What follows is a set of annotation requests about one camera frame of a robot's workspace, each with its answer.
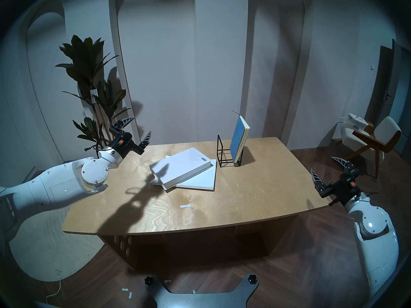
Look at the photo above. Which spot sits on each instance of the grey metal robot base plate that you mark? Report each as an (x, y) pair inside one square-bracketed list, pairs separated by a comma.
[(199, 299)]

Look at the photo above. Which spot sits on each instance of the round beige rug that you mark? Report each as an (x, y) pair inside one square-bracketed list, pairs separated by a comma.
[(57, 252)]

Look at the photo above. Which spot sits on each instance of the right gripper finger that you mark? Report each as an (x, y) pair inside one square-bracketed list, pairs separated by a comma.
[(319, 183), (344, 164)]

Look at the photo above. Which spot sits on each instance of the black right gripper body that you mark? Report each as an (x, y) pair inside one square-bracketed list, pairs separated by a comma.
[(342, 188)]

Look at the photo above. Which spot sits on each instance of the thin white paperback book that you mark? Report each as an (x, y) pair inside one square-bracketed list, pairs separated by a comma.
[(200, 180)]

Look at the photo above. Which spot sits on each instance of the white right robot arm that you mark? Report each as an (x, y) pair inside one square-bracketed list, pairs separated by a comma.
[(375, 233)]

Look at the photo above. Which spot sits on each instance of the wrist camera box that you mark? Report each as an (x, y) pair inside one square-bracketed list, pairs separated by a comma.
[(120, 142), (352, 183)]

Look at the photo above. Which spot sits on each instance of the wooden armchair with white cushions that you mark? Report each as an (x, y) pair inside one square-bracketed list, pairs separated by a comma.
[(385, 131)]

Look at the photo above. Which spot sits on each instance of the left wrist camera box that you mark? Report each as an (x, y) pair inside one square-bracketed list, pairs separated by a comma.
[(120, 142)]

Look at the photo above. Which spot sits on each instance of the white plant label tag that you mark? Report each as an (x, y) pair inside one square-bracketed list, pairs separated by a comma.
[(94, 96)]

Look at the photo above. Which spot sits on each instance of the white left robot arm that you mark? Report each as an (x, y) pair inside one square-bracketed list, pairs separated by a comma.
[(57, 188)]

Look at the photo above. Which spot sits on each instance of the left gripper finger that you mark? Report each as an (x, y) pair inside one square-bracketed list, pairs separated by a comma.
[(123, 123), (146, 142)]

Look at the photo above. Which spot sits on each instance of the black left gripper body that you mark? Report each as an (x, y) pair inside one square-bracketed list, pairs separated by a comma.
[(130, 147)]

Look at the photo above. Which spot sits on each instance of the thick white hardcover book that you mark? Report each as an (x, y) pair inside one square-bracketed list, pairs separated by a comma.
[(179, 167)]

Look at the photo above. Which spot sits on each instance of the blue notebook with ribbon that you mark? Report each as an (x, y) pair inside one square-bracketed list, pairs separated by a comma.
[(238, 137)]

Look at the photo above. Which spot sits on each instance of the tall green potted plant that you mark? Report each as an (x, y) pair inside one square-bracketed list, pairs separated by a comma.
[(93, 86)]

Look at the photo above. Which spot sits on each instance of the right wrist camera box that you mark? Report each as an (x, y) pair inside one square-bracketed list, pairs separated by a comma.
[(352, 183)]

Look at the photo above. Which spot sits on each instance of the dark brown door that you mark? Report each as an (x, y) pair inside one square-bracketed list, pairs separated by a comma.
[(383, 86)]

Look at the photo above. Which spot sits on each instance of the black base plate knob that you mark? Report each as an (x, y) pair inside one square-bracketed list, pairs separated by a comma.
[(253, 278), (148, 281)]

